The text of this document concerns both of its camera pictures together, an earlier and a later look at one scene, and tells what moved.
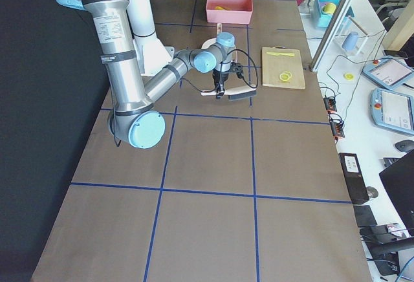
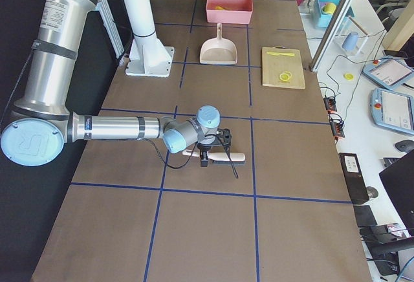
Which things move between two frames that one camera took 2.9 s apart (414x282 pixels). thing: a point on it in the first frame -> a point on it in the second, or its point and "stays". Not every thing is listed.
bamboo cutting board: (273, 65) stays
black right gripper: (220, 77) -> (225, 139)
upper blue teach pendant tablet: (393, 110) stays
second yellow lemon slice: (284, 77) stays
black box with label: (355, 180) stays
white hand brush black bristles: (237, 93) -> (231, 158)
